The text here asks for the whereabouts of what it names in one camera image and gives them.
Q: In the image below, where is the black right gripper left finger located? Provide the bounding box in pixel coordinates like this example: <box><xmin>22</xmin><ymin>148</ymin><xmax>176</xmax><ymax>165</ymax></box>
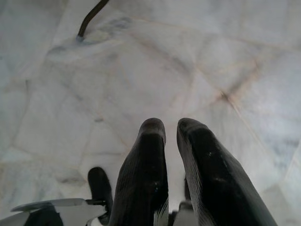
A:
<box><xmin>109</xmin><ymin>117</ymin><xmax>170</xmax><ymax>226</ymax></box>

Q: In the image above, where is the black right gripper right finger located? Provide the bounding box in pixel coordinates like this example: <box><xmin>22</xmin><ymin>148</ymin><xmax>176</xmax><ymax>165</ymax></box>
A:
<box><xmin>176</xmin><ymin>117</ymin><xmax>278</xmax><ymax>226</ymax></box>

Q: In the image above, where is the black metal table leg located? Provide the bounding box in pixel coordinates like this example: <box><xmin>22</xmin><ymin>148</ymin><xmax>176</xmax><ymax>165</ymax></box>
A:
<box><xmin>79</xmin><ymin>0</ymin><xmax>109</xmax><ymax>38</ymax></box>

